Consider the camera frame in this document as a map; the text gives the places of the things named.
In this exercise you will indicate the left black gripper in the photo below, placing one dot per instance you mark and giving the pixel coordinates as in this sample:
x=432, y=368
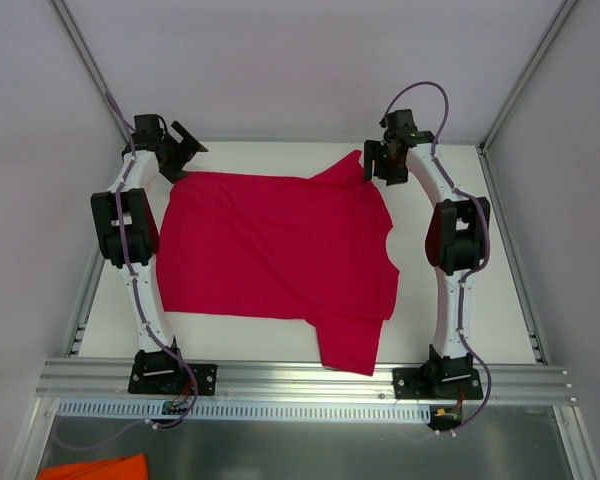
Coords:
x=181, y=151

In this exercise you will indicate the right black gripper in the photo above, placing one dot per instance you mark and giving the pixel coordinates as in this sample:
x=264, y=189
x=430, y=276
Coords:
x=385, y=163

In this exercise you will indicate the red t-shirt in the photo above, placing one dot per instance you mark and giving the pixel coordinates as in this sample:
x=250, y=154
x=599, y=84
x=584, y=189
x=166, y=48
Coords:
x=288, y=248

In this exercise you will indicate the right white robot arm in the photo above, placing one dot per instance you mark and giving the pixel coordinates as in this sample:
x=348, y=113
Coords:
x=457, y=243

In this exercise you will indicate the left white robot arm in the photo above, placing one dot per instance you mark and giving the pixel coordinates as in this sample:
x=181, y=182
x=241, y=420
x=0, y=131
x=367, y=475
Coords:
x=128, y=235

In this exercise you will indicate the orange folded t-shirt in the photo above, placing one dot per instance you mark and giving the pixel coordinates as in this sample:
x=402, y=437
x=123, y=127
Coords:
x=121, y=468

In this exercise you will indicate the left aluminium frame post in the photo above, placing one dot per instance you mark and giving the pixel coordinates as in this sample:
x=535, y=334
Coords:
x=75, y=37

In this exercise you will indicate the aluminium frame post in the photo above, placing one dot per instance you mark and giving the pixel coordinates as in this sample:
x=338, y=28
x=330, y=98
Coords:
x=530, y=68
x=75, y=37

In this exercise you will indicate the right aluminium frame post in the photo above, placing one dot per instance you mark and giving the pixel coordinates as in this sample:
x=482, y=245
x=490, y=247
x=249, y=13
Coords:
x=530, y=68

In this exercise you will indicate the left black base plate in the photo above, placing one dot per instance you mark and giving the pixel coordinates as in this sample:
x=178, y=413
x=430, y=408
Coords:
x=180, y=379

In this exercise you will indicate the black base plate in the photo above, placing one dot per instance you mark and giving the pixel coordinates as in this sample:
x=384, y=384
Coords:
x=411, y=384
x=180, y=379

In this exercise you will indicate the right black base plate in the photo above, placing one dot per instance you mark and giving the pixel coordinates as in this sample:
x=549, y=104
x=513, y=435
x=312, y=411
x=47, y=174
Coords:
x=411, y=384

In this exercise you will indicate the aluminium mounting rail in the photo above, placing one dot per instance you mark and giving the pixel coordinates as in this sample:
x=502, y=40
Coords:
x=298, y=381

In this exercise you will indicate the slotted grey cable duct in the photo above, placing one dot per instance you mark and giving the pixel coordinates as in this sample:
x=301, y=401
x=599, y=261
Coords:
x=208, y=409

